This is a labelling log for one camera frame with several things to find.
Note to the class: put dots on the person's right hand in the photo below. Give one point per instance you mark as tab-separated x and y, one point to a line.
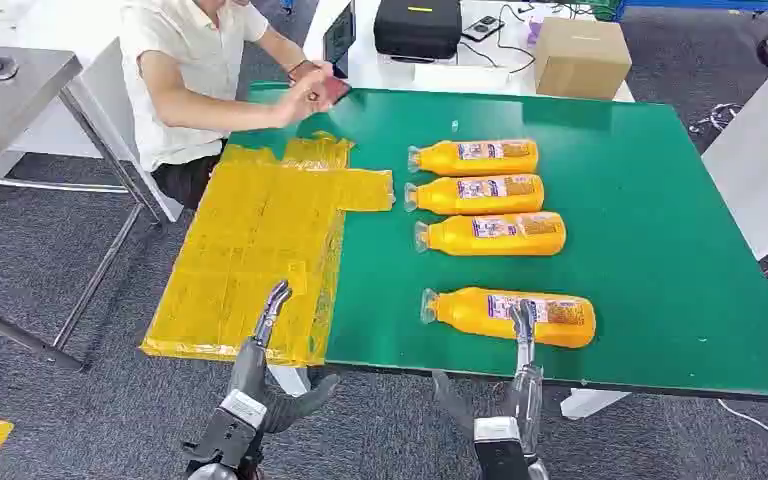
304	99

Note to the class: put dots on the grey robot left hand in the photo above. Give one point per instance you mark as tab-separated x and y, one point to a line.
249	371

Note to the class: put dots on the person's left hand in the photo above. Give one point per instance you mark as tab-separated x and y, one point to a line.
301	71

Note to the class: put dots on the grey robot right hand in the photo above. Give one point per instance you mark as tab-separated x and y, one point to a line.
528	397

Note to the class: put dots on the dark red phone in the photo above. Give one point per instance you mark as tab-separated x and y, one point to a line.
336	89

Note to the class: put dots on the orange drink bottle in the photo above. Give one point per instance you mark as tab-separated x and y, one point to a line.
444	197
444	159
457	238
470	314

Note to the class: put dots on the white table leg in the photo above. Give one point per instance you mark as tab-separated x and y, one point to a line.
589	403
291	381

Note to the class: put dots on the black tablet on stand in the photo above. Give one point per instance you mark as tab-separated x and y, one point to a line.
339	36

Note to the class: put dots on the white desk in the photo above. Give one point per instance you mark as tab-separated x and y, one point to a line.
364	60

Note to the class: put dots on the person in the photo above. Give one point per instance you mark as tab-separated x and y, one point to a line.
185	79

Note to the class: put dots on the black carrying case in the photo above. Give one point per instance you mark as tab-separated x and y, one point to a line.
417	26

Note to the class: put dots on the yellow sheet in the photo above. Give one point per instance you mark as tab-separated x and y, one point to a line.
251	245

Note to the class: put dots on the green table mat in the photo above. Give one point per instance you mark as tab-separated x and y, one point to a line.
622	232

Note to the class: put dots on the purple small item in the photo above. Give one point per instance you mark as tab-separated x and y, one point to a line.
534	30

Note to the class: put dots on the brown cardboard box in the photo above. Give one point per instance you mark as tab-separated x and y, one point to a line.
579	60

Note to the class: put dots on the steel table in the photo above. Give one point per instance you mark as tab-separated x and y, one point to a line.
6	99

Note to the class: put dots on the grey slanted table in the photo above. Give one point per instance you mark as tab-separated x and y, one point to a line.
762	159

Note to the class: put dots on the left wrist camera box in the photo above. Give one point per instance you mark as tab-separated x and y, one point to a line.
243	408

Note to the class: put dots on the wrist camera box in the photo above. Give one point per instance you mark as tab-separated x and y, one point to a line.
243	408
498	447

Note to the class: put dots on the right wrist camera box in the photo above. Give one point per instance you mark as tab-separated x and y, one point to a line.
498	447

